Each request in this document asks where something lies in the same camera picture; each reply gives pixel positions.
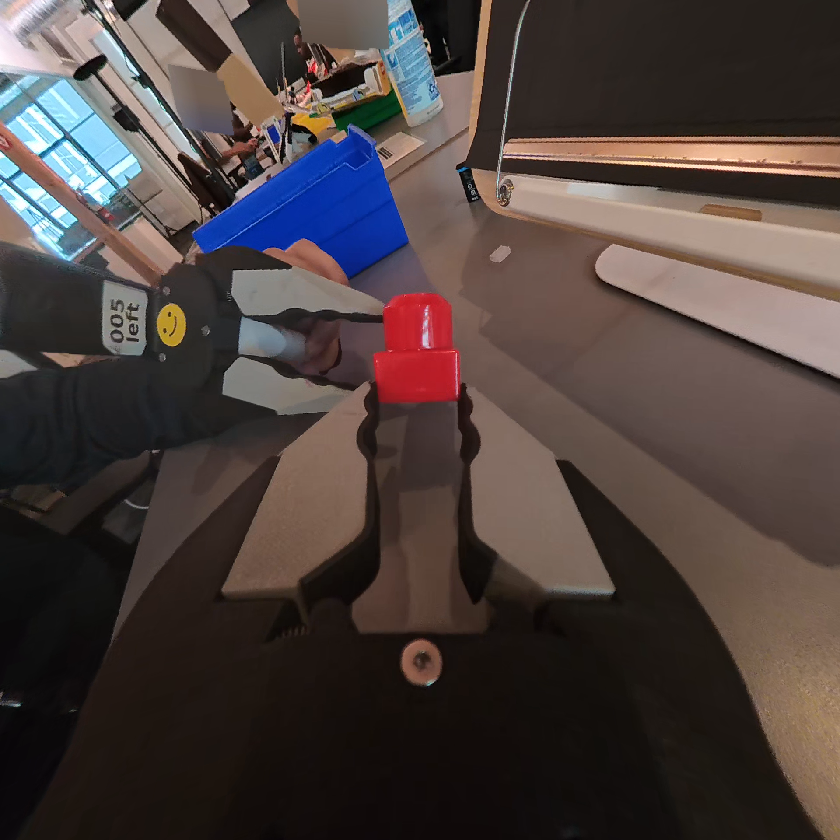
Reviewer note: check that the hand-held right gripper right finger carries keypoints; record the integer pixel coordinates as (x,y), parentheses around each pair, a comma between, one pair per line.
(531,525)

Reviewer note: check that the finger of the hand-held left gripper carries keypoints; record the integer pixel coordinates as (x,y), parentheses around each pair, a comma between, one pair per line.
(262,387)
(295,292)

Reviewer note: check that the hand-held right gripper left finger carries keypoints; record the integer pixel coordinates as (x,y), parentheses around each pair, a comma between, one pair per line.
(308,518)

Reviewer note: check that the red toy building block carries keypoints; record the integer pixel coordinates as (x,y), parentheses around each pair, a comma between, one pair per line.
(417,377)

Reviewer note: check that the person's left hand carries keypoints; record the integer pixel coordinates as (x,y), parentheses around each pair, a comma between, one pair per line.
(302,256)

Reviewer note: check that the blue plastic bin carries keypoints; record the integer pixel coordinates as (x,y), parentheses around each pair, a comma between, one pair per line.
(315,210)

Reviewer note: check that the yellow plastic item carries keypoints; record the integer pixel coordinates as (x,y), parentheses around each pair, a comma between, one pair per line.
(308,124)

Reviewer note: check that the white barcode label sheet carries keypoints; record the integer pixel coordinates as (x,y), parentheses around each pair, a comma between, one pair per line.
(397,154)

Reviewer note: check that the green plastic bin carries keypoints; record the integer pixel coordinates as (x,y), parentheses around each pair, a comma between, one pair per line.
(367,111)

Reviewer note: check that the small white paper scrap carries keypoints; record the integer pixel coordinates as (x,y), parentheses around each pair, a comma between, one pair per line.
(500,254)

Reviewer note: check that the open cardboard box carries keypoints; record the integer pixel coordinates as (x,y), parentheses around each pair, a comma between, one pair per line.
(348,82)

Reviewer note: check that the black tripod stand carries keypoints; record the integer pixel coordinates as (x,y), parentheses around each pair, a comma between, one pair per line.
(90,67)

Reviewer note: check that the white wipes canister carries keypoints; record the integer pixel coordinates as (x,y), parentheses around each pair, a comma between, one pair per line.
(413,65)

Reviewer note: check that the person's dark clothed body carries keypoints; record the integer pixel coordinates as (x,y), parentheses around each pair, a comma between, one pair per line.
(46,623)

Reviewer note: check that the black wooden book stand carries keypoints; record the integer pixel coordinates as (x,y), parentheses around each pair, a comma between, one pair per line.
(656,65)

